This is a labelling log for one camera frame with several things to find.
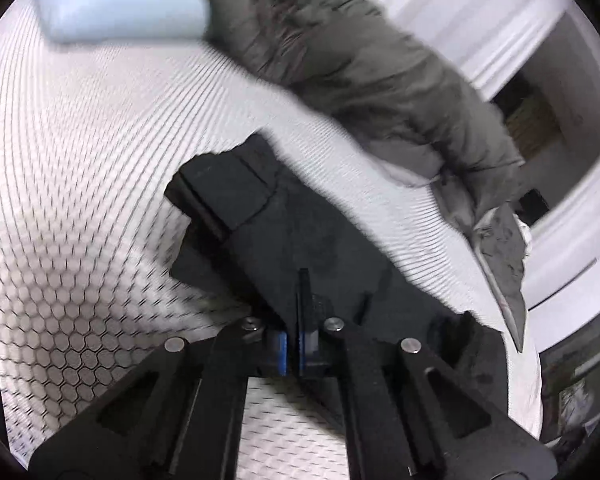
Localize black pants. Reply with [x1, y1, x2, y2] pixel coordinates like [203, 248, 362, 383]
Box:
[166, 133, 509, 411]

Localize white honeycomb mattress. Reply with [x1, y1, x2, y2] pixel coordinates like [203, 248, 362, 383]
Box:
[0, 0, 546, 480]

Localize grey duvet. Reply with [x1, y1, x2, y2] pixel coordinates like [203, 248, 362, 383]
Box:
[209, 0, 527, 347]

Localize white curtain right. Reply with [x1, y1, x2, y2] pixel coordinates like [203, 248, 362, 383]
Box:
[522, 157, 600, 309]

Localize light blue pillow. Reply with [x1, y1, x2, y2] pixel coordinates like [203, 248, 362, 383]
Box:
[36, 0, 210, 44]

